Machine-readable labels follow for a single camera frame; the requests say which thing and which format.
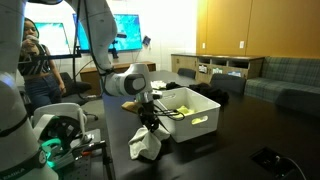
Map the dark grey chair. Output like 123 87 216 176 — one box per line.
210 73 246 94

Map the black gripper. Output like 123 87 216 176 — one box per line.
138 101 159 132

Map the white cloth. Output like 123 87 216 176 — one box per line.
128 125 170 160

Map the wall monitor with blue screen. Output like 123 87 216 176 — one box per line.
72 13 143 54

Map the white storage box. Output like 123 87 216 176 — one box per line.
154 87 221 143

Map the black cloth pile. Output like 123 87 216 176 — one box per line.
165 81 230 106

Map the table cable port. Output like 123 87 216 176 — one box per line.
250 147 307 180

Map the wooden cabinet with shelves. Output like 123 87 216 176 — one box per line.
171 53 264 83

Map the green plaid sofa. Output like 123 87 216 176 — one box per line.
244 57 320 117

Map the person in striped top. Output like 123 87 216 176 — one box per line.
18 18 66 109

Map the yellow cloth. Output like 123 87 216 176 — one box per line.
174 105 208 125

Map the black office chair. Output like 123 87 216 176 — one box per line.
60 72 91 106

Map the black cable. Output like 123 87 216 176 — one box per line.
153 104 186 122

